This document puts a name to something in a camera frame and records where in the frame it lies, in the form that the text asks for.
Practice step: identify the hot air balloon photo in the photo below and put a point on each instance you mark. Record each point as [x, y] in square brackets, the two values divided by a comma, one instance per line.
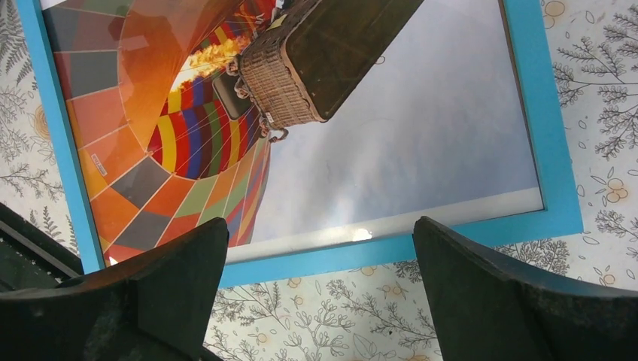
[420, 115]

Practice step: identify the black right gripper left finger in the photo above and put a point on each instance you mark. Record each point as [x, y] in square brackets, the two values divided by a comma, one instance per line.
[153, 306]

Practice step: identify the black mounting base rail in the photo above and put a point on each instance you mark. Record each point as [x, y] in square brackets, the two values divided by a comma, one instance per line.
[30, 258]

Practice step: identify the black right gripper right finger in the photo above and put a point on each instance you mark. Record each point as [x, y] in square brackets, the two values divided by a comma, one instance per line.
[486, 305]

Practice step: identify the floral patterned table mat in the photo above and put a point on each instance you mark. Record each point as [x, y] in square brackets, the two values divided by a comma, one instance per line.
[380, 312]

